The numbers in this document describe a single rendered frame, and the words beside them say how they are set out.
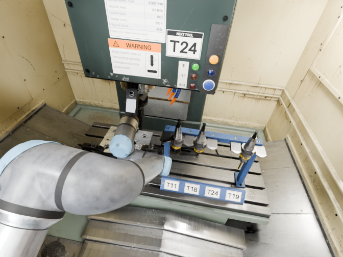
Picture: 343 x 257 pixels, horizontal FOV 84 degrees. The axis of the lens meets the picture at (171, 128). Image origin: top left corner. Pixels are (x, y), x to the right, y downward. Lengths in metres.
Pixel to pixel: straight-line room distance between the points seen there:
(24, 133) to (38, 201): 1.40
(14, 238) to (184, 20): 0.56
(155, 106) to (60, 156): 1.15
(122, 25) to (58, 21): 1.43
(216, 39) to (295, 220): 1.08
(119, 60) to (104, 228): 0.92
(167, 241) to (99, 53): 0.93
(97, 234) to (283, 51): 1.74
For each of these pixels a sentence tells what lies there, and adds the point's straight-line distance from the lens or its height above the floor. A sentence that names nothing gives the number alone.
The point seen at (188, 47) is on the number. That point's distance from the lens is 0.57.
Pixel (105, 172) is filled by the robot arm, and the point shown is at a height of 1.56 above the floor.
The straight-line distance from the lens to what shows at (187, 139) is 0.90.
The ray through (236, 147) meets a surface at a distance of 0.93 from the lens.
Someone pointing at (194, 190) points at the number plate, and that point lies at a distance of 1.07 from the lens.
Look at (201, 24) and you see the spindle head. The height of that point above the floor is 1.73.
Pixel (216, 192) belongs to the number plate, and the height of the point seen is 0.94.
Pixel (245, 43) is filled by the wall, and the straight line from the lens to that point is 1.66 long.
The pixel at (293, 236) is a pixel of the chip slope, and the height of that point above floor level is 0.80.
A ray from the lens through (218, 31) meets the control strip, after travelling 0.56.
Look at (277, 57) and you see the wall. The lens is 1.76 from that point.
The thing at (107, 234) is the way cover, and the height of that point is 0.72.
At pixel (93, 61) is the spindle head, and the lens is 0.68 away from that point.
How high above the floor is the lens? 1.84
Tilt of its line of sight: 41 degrees down
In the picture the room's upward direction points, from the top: 4 degrees clockwise
